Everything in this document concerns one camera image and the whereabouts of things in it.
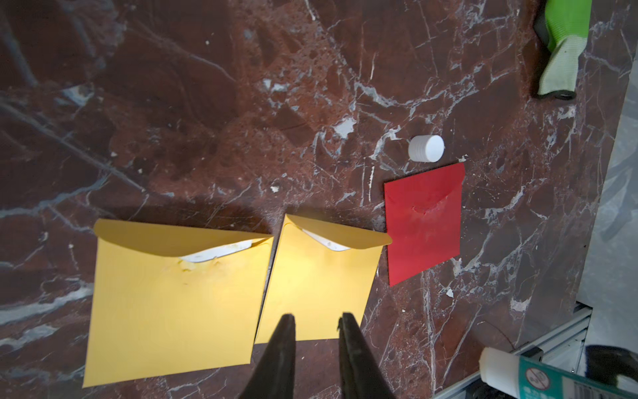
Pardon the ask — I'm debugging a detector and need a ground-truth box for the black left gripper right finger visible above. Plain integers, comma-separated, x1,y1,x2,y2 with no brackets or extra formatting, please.
338,313,395,399

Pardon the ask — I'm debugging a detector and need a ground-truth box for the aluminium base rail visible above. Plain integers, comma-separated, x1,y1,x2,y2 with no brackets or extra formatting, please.
433,303,594,399

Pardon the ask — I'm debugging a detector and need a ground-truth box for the small yellow envelope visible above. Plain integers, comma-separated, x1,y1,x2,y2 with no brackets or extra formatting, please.
83,219,273,387

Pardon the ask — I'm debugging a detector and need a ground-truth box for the white glue stick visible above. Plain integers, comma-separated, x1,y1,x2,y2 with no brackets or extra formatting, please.
479,347,637,398

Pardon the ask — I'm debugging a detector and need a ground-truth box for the green work glove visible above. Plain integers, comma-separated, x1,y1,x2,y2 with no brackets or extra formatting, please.
533,0,592,101

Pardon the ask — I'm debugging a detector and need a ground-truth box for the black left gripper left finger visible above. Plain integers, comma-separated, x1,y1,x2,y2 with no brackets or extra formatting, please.
239,314,296,398

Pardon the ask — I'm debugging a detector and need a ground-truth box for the red envelope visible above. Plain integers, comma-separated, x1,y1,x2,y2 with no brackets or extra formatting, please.
384,163,465,286

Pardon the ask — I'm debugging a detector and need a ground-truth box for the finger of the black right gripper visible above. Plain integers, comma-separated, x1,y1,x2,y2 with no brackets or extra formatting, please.
585,345,638,387

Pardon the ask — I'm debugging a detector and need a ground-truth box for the white glue stick cap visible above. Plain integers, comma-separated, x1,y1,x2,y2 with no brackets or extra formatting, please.
408,135,445,163

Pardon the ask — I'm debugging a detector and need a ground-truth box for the large yellow envelope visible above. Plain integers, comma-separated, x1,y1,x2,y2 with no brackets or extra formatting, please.
256,214,392,343

